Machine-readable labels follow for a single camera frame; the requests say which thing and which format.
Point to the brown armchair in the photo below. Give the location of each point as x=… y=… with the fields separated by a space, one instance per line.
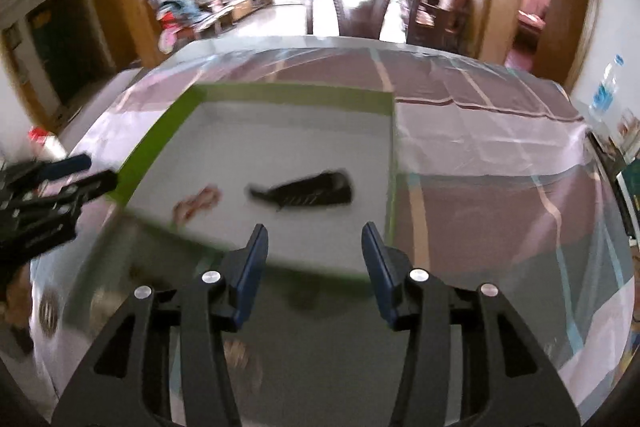
x=447 y=2

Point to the clear water bottle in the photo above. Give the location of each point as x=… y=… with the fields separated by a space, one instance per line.
x=605 y=92

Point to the brown round trinket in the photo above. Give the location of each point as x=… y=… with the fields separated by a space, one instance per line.
x=236 y=355

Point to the dark round trinket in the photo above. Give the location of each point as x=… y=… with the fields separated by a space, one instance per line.
x=50 y=309

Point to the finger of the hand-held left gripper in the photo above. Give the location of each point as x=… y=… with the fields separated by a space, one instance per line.
x=70 y=163
x=95 y=183

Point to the red capped container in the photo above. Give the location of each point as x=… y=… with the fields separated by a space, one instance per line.
x=40 y=138

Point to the green cardboard box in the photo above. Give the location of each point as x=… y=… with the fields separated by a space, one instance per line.
x=300 y=132

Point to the striped pastel tablecloth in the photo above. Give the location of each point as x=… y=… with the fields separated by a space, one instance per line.
x=500 y=207

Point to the black hair clip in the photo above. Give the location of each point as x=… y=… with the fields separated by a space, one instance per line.
x=310 y=192

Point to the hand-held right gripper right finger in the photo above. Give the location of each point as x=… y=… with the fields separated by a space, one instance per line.
x=377 y=277

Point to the dark green door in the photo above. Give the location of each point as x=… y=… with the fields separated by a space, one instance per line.
x=70 y=52

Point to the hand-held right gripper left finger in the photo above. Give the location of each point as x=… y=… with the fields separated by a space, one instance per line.
x=250 y=277

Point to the wooden television cabinet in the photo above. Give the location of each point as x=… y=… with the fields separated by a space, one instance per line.
x=245 y=4

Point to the pile of colourful clothes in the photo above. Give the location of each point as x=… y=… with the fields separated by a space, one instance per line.
x=172 y=14

